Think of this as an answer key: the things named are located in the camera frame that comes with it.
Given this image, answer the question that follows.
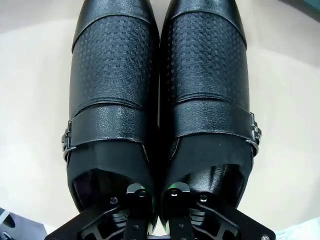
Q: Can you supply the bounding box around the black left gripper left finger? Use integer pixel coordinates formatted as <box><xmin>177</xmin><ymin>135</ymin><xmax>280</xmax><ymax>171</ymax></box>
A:
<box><xmin>46</xmin><ymin>183</ymin><xmax>155</xmax><ymax>240</ymax></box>

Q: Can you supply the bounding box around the black leather buckle shoe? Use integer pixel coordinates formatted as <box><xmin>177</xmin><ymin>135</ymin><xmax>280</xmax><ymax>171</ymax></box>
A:
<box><xmin>158</xmin><ymin>0</ymin><xmax>263</xmax><ymax>230</ymax></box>
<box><xmin>61</xmin><ymin>0</ymin><xmax>161</xmax><ymax>230</ymax></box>

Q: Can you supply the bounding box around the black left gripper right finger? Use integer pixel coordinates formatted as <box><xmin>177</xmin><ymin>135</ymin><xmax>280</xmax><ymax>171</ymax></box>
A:
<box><xmin>163</xmin><ymin>182</ymin><xmax>276</xmax><ymax>240</ymax></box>

